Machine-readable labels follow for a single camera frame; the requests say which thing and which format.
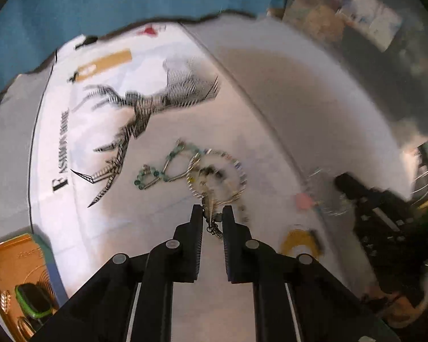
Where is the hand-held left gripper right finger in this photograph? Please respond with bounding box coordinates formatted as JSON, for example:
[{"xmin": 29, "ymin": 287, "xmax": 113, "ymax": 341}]
[{"xmin": 222, "ymin": 205, "xmax": 402, "ymax": 342}]

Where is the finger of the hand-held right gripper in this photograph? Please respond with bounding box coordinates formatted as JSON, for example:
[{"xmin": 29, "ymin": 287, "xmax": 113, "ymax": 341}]
[{"xmin": 333, "ymin": 173, "xmax": 375, "ymax": 207}]

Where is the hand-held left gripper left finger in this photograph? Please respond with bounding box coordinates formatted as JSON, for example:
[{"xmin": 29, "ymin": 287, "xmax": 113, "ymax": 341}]
[{"xmin": 30, "ymin": 204, "xmax": 205, "ymax": 342}]

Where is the silver chain bracelet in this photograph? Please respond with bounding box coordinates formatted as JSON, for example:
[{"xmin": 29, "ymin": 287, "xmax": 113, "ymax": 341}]
[{"xmin": 187, "ymin": 148, "xmax": 252, "ymax": 239}]

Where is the silver bracelet with pink charm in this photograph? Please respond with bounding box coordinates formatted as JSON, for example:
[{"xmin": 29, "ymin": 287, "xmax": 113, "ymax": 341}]
[{"xmin": 294, "ymin": 169, "xmax": 352, "ymax": 218}]

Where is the black green watch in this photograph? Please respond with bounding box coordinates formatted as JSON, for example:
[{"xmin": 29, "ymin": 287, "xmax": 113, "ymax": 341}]
[{"xmin": 15, "ymin": 283, "xmax": 54, "ymax": 319}]

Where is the orange metal tray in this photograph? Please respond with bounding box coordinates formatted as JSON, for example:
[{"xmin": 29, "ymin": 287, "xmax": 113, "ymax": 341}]
[{"xmin": 0, "ymin": 233, "xmax": 63, "ymax": 342}]

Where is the gold bangle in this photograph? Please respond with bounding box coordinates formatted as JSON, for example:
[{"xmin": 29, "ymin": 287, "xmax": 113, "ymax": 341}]
[{"xmin": 17, "ymin": 317, "xmax": 40, "ymax": 339}]

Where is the white printed table runner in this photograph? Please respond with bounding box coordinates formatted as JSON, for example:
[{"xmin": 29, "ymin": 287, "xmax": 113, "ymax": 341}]
[{"xmin": 27, "ymin": 21, "xmax": 364, "ymax": 342}]

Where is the grey table cloth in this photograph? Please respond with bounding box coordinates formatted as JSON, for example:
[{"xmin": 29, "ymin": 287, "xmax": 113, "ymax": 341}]
[{"xmin": 0, "ymin": 16, "xmax": 419, "ymax": 314}]

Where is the clear plastic storage box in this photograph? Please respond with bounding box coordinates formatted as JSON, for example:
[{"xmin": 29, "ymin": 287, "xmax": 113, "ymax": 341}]
[{"xmin": 269, "ymin": 0, "xmax": 428, "ymax": 139}]

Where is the blue curtain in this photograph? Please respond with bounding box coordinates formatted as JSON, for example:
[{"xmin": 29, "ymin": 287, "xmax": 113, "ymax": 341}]
[{"xmin": 0, "ymin": 0, "xmax": 282, "ymax": 79}]

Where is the pale green bead bracelet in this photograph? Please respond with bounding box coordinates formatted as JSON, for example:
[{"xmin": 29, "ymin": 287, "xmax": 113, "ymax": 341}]
[{"xmin": 134, "ymin": 141, "xmax": 204, "ymax": 190}]

